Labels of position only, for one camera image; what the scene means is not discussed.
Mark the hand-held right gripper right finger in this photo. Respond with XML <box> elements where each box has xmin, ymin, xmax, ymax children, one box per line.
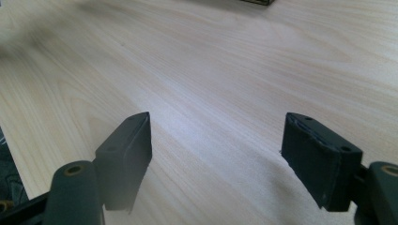
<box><xmin>280</xmin><ymin>112</ymin><xmax>364</xmax><ymax>213</ymax></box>

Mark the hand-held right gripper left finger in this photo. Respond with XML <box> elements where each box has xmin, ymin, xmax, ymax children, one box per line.
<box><xmin>94</xmin><ymin>112</ymin><xmax>153</xmax><ymax>214</ymax></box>

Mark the smoky transparent drawer box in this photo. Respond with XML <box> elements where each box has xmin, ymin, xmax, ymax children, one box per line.
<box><xmin>239</xmin><ymin>0</ymin><xmax>276</xmax><ymax>7</ymax></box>

